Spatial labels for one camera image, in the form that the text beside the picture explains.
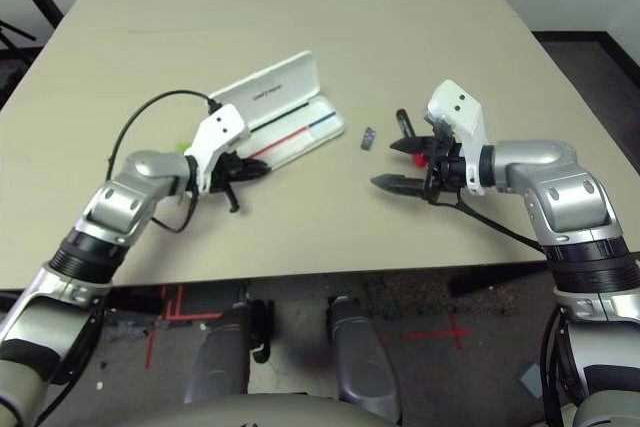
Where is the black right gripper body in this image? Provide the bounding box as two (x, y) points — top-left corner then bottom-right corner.
(422, 130), (470, 205)

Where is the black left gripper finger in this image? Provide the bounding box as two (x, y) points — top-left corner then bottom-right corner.
(236, 158), (272, 181)
(224, 181), (243, 215)

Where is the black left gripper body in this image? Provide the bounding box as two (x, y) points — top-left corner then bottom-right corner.
(208, 148), (252, 194)

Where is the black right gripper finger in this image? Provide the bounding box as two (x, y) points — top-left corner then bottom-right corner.
(388, 135), (433, 155)
(369, 173), (431, 198)

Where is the black marker with red cap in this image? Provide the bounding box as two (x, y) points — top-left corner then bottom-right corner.
(395, 107), (427, 169)

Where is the white plastic pencil case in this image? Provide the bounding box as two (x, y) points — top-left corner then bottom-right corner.
(206, 49), (348, 171)

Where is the grey robot left leg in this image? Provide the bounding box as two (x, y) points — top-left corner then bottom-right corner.
(183, 299), (275, 405)

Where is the grey robot leg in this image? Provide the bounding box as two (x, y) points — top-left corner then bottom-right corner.
(183, 299), (275, 405)
(326, 295), (402, 423)

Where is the grey robot right leg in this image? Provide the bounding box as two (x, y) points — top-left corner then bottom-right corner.
(326, 295), (402, 423)

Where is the grey robot torso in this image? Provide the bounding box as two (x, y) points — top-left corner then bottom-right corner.
(129, 392), (401, 427)

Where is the grey blue square pad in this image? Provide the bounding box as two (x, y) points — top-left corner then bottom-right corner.
(519, 363), (544, 399)

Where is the black tripod stand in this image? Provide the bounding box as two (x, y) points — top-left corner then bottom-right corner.
(0, 18), (37, 57)

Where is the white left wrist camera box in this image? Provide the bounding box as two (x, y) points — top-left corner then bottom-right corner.
(183, 102), (251, 196)

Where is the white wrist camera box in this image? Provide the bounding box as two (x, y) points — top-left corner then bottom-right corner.
(423, 78), (490, 197)
(183, 102), (251, 196)

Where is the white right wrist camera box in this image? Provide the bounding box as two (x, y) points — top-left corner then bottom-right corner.
(423, 78), (490, 197)

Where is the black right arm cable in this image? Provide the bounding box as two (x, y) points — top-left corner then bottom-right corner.
(428, 193), (576, 427)

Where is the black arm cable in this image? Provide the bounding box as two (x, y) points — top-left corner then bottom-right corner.
(428, 193), (576, 427)
(106, 90), (222, 235)

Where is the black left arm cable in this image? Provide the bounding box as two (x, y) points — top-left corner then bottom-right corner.
(106, 90), (222, 235)

